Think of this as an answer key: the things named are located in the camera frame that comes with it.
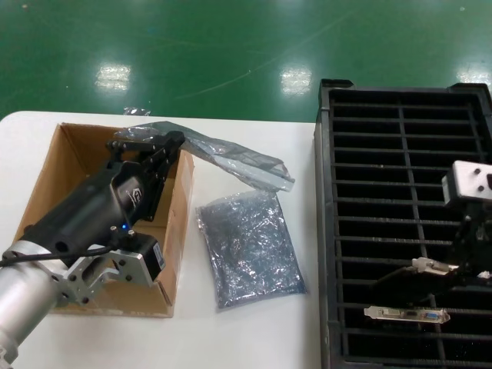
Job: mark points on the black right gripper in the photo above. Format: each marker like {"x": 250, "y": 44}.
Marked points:
{"x": 478, "y": 223}

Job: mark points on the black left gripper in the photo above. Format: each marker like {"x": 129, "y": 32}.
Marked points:
{"x": 88, "y": 207}

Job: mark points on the graphics card with silver bracket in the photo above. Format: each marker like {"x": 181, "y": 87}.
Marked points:
{"x": 403, "y": 314}
{"x": 430, "y": 266}

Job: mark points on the bagged graphics card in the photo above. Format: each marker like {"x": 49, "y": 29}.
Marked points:
{"x": 230, "y": 157}

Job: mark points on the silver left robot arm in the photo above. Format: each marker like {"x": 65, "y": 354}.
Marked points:
{"x": 23, "y": 296}

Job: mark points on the brown cardboard box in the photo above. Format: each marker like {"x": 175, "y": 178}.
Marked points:
{"x": 77, "y": 150}

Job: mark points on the black slotted plastic container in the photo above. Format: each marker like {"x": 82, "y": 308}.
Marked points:
{"x": 401, "y": 165}

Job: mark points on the crumpled plastic scrap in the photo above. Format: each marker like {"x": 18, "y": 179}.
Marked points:
{"x": 136, "y": 112}

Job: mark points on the silver antistatic plastic bag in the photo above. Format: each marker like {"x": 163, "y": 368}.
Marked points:
{"x": 250, "y": 250}

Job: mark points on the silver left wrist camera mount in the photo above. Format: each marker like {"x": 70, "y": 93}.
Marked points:
{"x": 127, "y": 265}

